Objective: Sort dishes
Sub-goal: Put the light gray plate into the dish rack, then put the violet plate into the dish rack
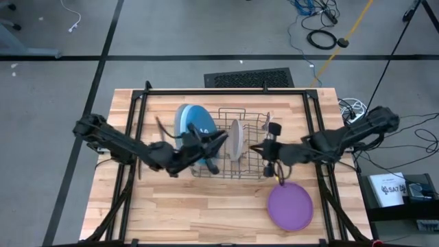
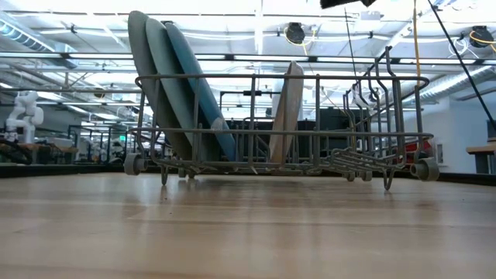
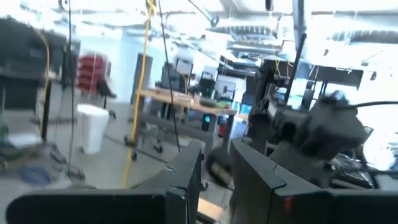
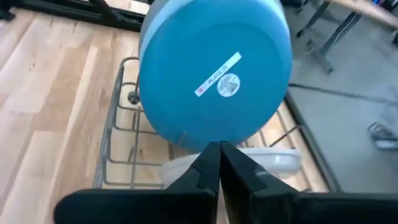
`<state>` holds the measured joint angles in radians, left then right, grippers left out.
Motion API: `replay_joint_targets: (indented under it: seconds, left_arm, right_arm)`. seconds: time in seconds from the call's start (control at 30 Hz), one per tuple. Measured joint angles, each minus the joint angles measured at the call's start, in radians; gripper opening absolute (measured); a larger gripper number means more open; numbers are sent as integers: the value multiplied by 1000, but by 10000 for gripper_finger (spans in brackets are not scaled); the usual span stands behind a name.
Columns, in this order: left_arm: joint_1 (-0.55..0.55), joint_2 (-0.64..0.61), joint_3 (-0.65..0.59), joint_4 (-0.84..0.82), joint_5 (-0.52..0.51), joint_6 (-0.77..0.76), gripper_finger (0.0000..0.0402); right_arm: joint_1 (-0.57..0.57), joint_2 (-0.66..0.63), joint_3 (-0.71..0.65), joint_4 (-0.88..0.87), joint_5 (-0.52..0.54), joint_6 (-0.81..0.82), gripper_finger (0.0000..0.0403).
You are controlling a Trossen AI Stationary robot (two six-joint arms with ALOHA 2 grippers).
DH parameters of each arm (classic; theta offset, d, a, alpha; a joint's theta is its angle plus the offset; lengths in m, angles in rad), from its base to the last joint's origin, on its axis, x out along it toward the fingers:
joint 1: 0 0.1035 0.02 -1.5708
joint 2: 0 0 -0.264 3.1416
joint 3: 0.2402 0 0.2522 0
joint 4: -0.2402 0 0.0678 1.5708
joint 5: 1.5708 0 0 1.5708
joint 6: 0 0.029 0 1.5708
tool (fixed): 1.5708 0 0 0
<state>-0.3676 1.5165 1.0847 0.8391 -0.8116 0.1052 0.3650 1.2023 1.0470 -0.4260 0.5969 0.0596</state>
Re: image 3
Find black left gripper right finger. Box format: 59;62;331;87
228;138;398;224

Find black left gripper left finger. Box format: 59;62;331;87
5;139;203;224

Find wooden work table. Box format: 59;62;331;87
136;88;239;158

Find white waste bin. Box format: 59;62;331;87
76;103;111;156

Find grey door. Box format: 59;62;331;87
132;52;154;103

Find black chair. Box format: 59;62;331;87
96;77;118;121

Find red bin shelf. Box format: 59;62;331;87
75;53;109;95

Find black workbench cabinet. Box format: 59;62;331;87
0;17;81;105

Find thin black cable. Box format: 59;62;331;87
156;0;182;154

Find yellow cable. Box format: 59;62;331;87
120;0;157;190
37;29;52;136

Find thick black cable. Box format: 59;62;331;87
66;0;76;177

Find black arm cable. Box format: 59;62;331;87
340;100;398;110

